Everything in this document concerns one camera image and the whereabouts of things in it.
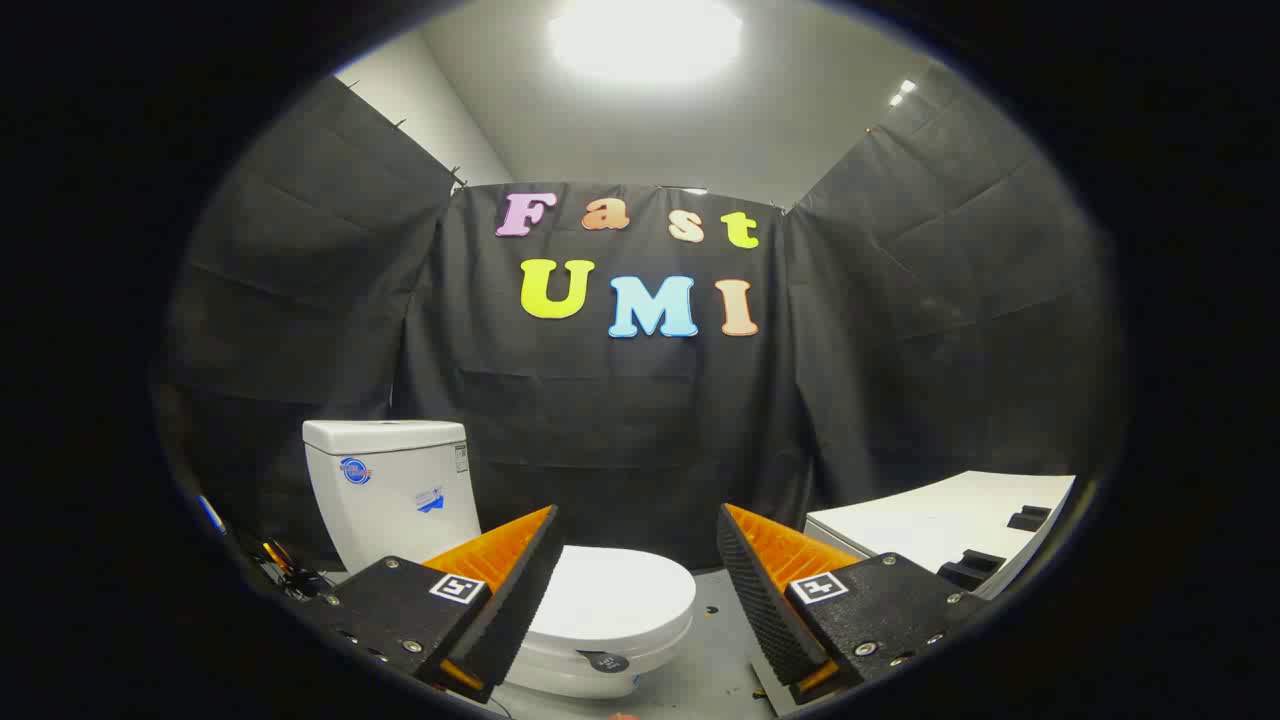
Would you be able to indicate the white toilet lid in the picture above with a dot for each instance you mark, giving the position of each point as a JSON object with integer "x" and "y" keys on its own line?
{"x": 620, "y": 595}

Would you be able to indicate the white drawer cabinet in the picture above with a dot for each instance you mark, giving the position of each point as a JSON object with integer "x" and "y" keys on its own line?
{"x": 930, "y": 520}

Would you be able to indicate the round ceiling light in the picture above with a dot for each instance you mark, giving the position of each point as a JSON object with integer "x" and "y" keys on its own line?
{"x": 645, "y": 35}

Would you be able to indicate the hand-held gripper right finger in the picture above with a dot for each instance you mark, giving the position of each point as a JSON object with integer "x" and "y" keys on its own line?
{"x": 760, "y": 600}

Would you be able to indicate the white ceramic toilet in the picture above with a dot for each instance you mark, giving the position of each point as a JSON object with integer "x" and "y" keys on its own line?
{"x": 390, "y": 490}

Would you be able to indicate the small ceiling spotlights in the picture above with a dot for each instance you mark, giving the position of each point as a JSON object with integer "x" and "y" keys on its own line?
{"x": 903, "y": 92}

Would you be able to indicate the black backdrop cloth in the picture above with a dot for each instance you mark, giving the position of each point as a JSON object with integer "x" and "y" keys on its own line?
{"x": 620, "y": 420}

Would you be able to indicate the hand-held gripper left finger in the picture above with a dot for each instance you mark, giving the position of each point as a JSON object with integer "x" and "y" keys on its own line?
{"x": 515, "y": 590}

